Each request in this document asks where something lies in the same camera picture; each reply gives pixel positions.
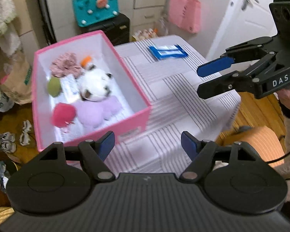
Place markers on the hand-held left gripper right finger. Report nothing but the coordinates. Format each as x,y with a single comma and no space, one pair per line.
189,146

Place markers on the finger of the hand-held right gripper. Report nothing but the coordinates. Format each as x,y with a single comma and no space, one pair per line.
214,67
215,88

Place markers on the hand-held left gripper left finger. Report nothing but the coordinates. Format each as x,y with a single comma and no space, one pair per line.
106,146

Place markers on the purple plush toy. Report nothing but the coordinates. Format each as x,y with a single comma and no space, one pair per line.
94,113

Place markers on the pink cardboard box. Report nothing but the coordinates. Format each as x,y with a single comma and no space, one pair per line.
140,120

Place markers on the red strawberry plush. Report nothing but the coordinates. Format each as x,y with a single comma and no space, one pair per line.
62,114

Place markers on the white panda plush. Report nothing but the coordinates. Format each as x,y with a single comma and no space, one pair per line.
95,83

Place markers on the white tissue pack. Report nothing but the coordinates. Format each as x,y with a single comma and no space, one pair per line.
69,87

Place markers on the green soft ball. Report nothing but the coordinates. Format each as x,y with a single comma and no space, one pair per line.
54,87

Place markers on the orange soft ball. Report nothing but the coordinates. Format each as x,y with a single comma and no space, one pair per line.
86,61

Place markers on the pink floral scrunchie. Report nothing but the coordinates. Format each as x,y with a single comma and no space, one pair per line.
65,65

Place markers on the striped tablecloth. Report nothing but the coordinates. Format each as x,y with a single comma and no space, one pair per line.
183,101

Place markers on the blue wet wipes pack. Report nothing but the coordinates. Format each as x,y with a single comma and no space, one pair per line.
168,52

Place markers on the white door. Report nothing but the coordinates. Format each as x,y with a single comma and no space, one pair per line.
256,21

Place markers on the pink tote bag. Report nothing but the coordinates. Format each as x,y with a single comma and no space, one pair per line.
183,12

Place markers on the small white hanging bag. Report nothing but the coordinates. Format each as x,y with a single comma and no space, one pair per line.
164,26

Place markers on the orange ribbed cushion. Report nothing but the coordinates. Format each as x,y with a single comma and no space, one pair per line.
263,140

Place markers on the pack of small bottles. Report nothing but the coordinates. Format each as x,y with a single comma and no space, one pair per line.
145,33

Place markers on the beige slipper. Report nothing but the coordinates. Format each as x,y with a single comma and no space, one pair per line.
27,126
25,139

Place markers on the black suitcase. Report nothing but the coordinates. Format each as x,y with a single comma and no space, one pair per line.
118,31

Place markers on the dark plastic bag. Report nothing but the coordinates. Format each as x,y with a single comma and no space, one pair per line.
2,174

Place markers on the brown paper bag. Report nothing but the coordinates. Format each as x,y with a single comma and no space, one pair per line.
14,87

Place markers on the green white plastic bag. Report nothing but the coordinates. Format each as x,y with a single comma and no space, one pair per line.
1,102

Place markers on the yellow blanket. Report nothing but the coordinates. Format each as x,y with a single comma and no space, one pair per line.
1,216

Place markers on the teal felt handbag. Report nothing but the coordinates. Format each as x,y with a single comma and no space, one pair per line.
87,2

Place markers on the cream fluffy pajama pants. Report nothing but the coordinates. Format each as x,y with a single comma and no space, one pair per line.
9,41

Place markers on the black pole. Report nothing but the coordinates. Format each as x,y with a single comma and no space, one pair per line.
44,12

